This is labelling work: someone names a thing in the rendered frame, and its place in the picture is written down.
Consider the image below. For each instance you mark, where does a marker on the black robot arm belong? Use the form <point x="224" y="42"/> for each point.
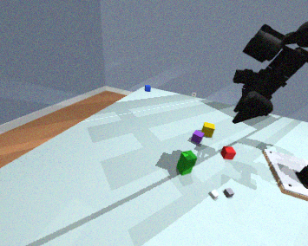
<point x="264" y="46"/>

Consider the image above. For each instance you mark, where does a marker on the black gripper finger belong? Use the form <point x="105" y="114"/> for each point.
<point x="246" y="113"/>
<point x="239" y="104"/>

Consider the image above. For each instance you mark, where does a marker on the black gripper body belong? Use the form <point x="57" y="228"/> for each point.
<point x="259" y="98"/>

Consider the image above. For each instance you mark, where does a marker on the purple block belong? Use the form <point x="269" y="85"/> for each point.
<point x="197" y="137"/>

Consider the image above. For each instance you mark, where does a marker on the small blue block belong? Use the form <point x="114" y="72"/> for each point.
<point x="147" y="88"/>

